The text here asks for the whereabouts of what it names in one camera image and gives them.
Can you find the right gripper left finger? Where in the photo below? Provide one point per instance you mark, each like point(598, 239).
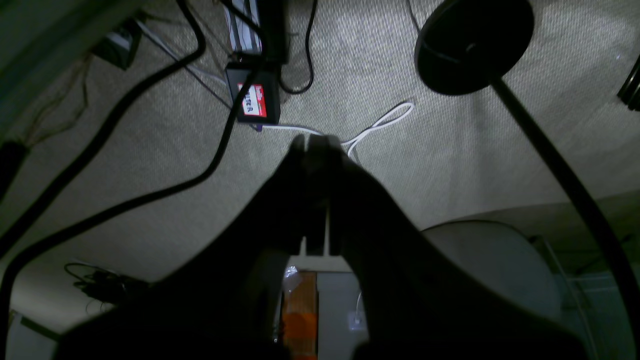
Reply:
point(221, 304)

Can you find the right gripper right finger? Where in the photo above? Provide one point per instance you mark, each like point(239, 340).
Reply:
point(419, 304)

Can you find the orange packaged item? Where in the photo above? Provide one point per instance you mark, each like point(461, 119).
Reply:
point(300, 314)

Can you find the black box red label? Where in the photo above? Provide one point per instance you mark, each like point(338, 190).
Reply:
point(261, 103)

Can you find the black round stand base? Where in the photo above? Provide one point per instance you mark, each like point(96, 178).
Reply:
point(462, 37)

